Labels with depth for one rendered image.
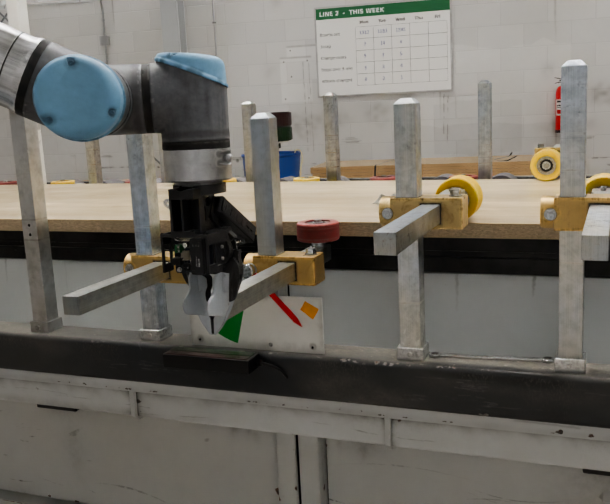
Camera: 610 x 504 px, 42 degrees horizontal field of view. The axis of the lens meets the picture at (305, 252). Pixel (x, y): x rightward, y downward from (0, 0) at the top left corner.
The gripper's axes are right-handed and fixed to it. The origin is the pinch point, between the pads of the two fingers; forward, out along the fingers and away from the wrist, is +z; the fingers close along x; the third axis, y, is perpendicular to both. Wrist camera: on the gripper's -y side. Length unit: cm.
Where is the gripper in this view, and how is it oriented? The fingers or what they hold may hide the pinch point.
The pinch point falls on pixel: (216, 323)
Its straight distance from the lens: 111.7
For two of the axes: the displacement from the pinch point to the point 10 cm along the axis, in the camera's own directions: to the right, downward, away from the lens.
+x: 9.3, 0.2, -3.7
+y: -3.7, 1.7, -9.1
